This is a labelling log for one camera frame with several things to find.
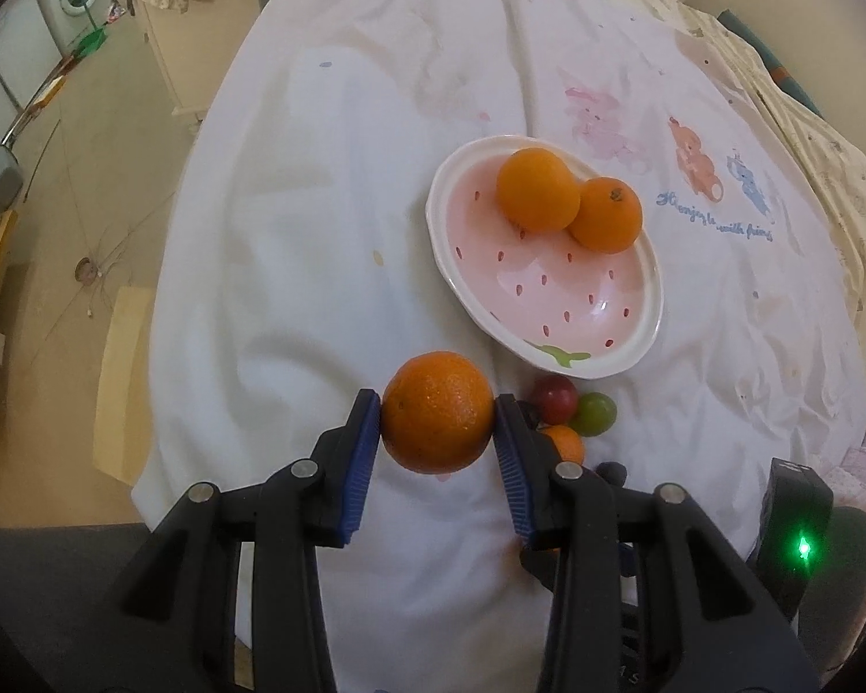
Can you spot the green mop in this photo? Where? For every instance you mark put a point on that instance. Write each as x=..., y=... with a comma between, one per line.
x=90, y=40

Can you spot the textured deep orange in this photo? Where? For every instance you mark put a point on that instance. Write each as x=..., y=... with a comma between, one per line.
x=436, y=411

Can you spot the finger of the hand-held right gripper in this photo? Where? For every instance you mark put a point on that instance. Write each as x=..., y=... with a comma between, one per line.
x=538, y=570
x=611, y=475

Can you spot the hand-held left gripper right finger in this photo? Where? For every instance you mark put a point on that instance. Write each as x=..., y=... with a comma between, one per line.
x=512, y=462

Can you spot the small mandarin orange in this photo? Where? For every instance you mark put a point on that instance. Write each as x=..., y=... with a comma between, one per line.
x=566, y=444

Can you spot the red cherry tomato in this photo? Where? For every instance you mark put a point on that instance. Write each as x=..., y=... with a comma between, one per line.
x=557, y=397

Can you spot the green cherry tomato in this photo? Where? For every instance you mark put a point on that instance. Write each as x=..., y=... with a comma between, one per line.
x=595, y=413

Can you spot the cream wooden cabinet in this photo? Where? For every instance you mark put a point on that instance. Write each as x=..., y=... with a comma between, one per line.
x=187, y=50

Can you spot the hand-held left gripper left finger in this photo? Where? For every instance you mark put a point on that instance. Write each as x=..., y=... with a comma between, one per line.
x=357, y=462

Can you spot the teal quilt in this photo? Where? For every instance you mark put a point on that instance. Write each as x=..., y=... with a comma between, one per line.
x=765, y=50

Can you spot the floor drain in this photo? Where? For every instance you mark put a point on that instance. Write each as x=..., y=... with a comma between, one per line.
x=86, y=269

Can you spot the white printed blanket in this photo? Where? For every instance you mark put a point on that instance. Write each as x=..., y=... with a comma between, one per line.
x=296, y=231

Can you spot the large pale orange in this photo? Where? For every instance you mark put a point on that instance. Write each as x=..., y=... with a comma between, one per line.
x=538, y=191

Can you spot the floral quilt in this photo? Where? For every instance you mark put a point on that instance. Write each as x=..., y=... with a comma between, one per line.
x=837, y=180

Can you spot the pink strawberry pattern plate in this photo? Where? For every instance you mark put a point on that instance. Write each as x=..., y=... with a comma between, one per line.
x=548, y=303

